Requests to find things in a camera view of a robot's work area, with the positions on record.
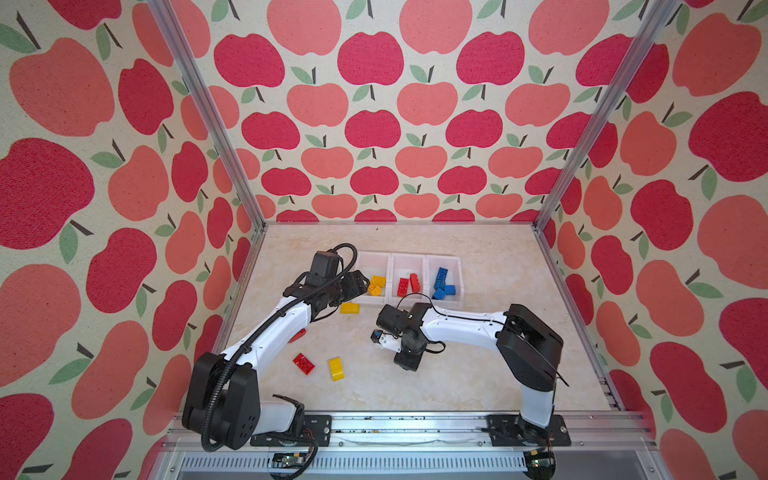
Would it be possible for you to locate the red long brick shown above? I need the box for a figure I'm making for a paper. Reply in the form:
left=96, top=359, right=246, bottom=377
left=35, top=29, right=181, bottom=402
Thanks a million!
left=409, top=273, right=421, bottom=293

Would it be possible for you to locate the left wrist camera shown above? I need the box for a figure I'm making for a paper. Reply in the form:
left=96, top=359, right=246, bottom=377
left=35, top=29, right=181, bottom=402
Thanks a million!
left=305, top=251, right=341, bottom=288

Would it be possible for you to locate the yellow square brick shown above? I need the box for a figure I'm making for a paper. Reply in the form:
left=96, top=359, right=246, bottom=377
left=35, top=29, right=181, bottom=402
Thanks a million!
left=371, top=276, right=386, bottom=289

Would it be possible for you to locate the black corrugated left cable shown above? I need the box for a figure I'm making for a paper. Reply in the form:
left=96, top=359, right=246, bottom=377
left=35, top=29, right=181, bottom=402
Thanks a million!
left=200, top=242, right=359, bottom=480

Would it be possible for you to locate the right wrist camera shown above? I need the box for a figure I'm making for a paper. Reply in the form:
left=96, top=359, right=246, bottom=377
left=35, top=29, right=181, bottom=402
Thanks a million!
left=371, top=329, right=402, bottom=353

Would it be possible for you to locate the left aluminium corner post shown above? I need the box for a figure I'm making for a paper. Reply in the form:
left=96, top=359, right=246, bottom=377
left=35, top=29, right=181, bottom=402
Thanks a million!
left=148, top=1, right=267, bottom=235

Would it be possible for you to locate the white bin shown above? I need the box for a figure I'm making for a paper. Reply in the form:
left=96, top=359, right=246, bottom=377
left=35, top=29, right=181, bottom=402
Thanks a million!
left=354, top=251, right=391, bottom=305
left=387, top=253, right=427, bottom=309
left=426, top=255, right=465, bottom=310

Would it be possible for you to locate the yellow curved brick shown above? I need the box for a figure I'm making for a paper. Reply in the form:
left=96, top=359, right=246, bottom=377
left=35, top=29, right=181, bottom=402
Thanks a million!
left=340, top=303, right=361, bottom=315
left=328, top=357, right=345, bottom=382

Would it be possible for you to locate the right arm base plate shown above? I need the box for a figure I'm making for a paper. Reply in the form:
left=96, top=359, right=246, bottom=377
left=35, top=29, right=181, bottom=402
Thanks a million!
left=482, top=414, right=572, bottom=447

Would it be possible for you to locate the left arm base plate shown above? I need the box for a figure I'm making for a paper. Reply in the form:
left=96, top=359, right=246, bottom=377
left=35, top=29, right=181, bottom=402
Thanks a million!
left=250, top=414, right=333, bottom=447

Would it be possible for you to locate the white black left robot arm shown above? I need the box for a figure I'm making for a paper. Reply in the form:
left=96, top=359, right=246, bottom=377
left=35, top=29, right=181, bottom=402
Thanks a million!
left=182, top=270, right=370, bottom=452

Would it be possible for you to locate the right aluminium corner post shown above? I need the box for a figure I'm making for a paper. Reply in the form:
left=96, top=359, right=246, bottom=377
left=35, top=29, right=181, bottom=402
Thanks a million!
left=532, top=0, right=682, bottom=236

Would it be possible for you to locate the aluminium front rail frame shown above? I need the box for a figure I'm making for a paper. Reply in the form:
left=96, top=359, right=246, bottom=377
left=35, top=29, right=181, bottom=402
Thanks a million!
left=147, top=411, right=672, bottom=479

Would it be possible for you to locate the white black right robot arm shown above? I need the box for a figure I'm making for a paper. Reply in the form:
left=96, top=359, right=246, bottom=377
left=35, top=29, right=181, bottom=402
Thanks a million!
left=371, top=302, right=564, bottom=433

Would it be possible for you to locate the aluminium corner post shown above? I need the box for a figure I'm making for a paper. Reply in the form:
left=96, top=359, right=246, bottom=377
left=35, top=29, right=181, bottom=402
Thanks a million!
left=148, top=1, right=267, bottom=235
left=532, top=0, right=682, bottom=236

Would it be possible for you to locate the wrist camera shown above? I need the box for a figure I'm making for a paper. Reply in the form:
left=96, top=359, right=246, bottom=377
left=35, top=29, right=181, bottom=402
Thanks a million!
left=371, top=329, right=402, bottom=353
left=305, top=251, right=341, bottom=288

